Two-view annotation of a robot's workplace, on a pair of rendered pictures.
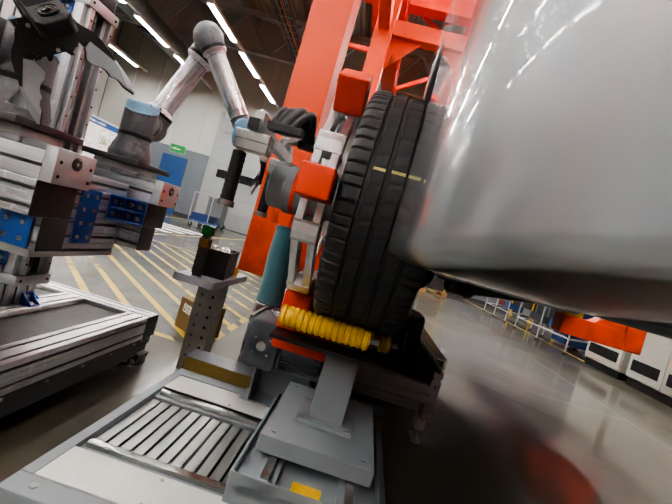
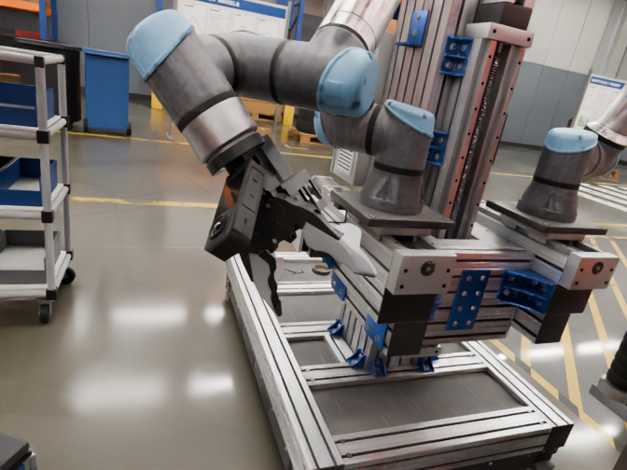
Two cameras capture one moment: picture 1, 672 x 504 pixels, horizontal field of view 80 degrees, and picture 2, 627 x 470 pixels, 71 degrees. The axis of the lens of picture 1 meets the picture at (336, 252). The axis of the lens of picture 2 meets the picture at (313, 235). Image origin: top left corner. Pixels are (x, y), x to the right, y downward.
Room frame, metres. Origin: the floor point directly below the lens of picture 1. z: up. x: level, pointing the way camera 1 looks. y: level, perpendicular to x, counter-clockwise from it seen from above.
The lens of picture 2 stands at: (0.43, 0.05, 1.08)
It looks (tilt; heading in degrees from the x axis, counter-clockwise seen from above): 20 degrees down; 64
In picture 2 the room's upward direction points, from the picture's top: 9 degrees clockwise
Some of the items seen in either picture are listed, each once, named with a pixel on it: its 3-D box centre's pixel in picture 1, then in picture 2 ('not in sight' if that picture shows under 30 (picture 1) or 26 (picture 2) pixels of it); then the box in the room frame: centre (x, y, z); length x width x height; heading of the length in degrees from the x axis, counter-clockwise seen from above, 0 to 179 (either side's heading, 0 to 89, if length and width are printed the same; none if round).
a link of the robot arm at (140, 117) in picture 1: (140, 118); (566, 154); (1.53, 0.86, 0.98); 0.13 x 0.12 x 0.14; 12
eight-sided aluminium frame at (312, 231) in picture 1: (328, 200); not in sight; (1.18, 0.06, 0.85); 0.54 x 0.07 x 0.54; 176
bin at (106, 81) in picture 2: not in sight; (106, 91); (0.36, 6.42, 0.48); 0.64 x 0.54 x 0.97; 93
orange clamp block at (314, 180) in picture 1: (316, 183); not in sight; (0.87, 0.08, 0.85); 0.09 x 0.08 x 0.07; 176
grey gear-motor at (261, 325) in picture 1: (298, 366); not in sight; (1.45, 0.02, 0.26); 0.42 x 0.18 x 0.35; 86
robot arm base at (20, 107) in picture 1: (20, 98); (394, 184); (1.03, 0.89, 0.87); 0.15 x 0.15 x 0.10
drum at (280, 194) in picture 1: (305, 194); not in sight; (1.19, 0.13, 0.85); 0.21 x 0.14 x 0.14; 86
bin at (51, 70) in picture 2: not in sight; (50, 85); (-0.26, 6.46, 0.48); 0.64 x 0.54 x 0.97; 76
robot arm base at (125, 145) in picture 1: (132, 147); (550, 196); (1.52, 0.86, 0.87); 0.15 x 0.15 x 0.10
